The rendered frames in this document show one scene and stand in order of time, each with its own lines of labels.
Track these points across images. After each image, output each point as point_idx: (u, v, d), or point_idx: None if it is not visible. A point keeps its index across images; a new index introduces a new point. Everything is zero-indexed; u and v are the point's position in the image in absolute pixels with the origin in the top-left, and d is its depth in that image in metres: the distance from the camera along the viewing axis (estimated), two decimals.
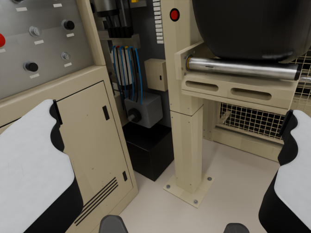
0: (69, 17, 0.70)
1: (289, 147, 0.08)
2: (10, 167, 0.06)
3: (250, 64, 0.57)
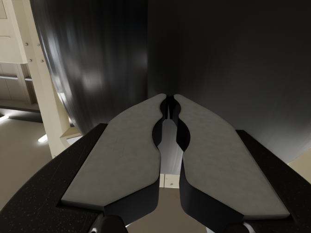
0: None
1: (182, 130, 0.09)
2: (116, 144, 0.07)
3: None
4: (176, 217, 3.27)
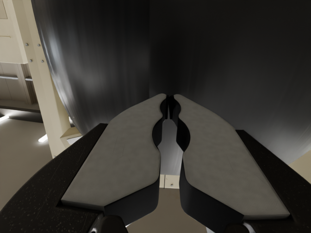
0: None
1: (182, 130, 0.09)
2: (116, 144, 0.07)
3: None
4: (176, 217, 3.27)
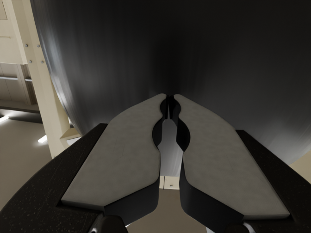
0: None
1: (182, 130, 0.09)
2: (116, 144, 0.07)
3: None
4: (176, 217, 3.27)
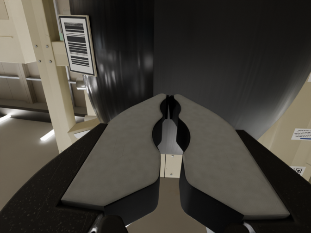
0: None
1: (182, 130, 0.09)
2: (116, 144, 0.07)
3: None
4: (177, 212, 3.35)
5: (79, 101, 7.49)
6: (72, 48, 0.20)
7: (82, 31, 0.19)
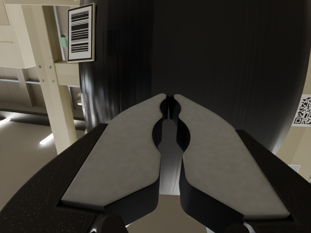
0: None
1: (182, 130, 0.09)
2: (116, 144, 0.07)
3: None
4: (175, 217, 3.38)
5: (78, 105, 7.52)
6: (75, 36, 0.21)
7: (87, 17, 0.20)
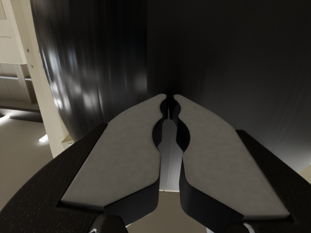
0: None
1: (182, 130, 0.09)
2: (116, 144, 0.07)
3: None
4: (177, 215, 3.30)
5: None
6: None
7: None
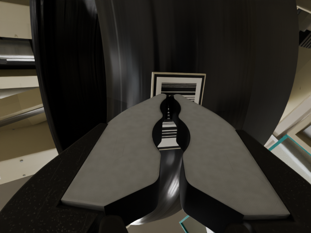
0: None
1: (182, 130, 0.09)
2: (116, 144, 0.07)
3: None
4: None
5: None
6: (167, 116, 0.14)
7: (192, 93, 0.14)
